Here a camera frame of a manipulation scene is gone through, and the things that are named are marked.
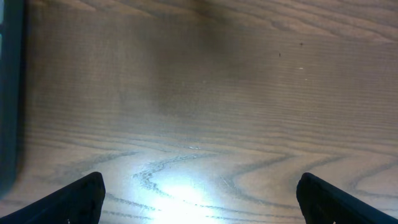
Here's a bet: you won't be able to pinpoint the grey plastic mesh basket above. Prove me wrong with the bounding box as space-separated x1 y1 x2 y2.
1 0 25 197

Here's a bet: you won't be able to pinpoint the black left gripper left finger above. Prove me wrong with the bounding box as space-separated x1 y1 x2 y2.
1 172 106 224

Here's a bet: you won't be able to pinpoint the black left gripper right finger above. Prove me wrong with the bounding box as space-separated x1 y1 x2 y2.
296 172 397 224

